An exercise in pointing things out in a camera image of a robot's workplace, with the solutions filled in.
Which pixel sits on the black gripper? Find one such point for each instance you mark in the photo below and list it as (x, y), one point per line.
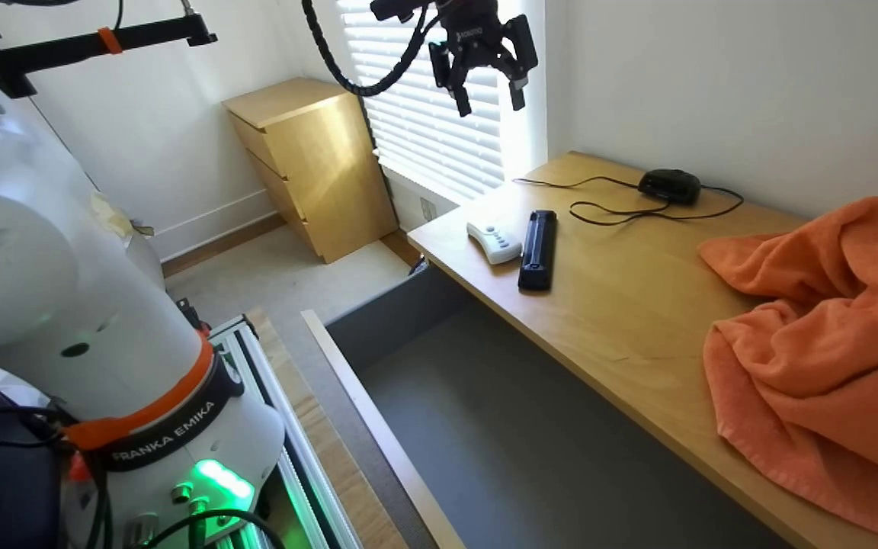
(473, 30)

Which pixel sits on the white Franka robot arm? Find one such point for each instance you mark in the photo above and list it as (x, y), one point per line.
(84, 294)

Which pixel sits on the small white remote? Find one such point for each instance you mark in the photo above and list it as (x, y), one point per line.
(491, 241)

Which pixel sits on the wooden drawer cabinet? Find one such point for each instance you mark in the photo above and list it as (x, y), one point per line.
(321, 172)

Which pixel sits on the black computer mouse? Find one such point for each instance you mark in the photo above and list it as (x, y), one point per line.
(667, 186)

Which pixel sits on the orange towel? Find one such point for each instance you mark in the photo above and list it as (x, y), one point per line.
(825, 368)

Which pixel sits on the wooden frame board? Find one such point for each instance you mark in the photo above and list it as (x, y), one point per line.
(379, 436)

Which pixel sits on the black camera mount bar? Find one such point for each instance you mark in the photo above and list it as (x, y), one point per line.
(74, 47)

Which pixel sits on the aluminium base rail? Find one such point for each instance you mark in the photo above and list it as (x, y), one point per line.
(301, 458)

